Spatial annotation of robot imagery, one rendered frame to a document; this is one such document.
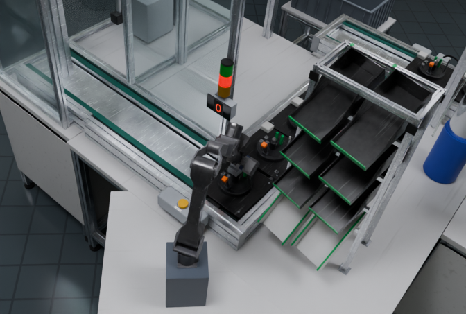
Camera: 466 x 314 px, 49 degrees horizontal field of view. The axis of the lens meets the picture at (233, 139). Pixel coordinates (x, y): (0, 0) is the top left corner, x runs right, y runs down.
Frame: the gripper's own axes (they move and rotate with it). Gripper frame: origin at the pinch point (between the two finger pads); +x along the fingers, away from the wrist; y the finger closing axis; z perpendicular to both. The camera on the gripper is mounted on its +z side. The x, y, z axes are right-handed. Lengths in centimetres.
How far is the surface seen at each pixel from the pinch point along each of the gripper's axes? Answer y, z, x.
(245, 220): -13.9, -18.4, 4.9
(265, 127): 9.4, 18.7, 29.8
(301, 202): -31.9, -0.6, -11.6
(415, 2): 55, 238, 324
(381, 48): 3, 99, 101
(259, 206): -13.9, -11.0, 10.7
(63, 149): 83, -41, 15
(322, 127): -30, 21, -36
